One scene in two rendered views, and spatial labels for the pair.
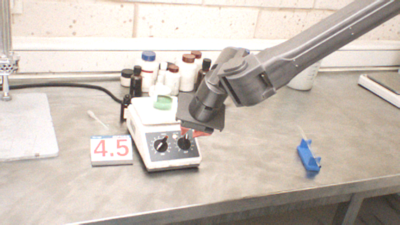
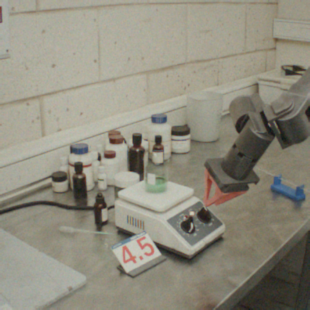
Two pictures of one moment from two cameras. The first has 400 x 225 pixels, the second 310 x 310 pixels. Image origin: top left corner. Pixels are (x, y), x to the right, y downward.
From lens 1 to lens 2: 0.50 m
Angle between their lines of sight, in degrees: 24
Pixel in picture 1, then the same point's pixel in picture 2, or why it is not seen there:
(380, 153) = not seen: outside the picture
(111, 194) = (185, 292)
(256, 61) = (298, 96)
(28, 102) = not seen: outside the picture
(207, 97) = (257, 148)
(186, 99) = (215, 163)
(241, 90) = (297, 128)
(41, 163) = (81, 295)
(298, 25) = (178, 81)
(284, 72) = not seen: outside the picture
